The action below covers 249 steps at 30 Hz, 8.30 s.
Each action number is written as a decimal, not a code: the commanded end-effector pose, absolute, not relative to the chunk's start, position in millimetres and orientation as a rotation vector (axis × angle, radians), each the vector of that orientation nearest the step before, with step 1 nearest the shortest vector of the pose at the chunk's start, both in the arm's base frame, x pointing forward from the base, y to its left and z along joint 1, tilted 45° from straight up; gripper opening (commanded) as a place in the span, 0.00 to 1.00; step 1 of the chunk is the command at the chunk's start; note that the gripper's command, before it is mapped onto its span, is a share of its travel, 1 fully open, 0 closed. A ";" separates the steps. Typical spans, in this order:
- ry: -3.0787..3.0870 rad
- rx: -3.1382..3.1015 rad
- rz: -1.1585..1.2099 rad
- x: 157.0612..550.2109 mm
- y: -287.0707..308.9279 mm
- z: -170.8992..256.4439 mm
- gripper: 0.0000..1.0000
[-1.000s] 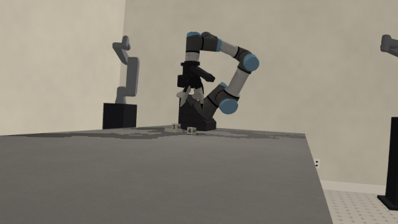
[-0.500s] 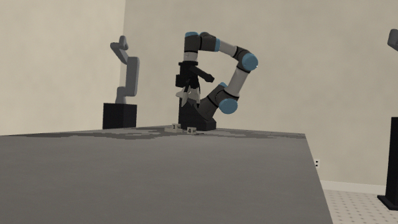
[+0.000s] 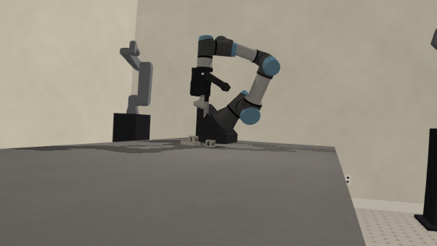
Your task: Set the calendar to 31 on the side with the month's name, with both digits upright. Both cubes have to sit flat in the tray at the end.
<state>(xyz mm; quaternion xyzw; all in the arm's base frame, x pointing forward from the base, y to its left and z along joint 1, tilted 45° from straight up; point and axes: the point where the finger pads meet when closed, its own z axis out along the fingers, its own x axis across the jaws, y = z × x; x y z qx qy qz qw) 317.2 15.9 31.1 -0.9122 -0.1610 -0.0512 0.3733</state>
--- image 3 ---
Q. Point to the beige rectangular tray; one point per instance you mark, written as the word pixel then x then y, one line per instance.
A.
pixel 190 143

